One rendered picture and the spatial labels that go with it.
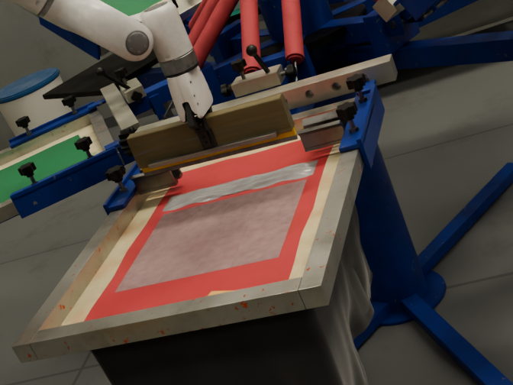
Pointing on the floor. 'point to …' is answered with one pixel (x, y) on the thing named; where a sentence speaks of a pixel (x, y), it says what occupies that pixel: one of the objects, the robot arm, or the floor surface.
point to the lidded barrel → (32, 100)
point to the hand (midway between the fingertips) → (209, 134)
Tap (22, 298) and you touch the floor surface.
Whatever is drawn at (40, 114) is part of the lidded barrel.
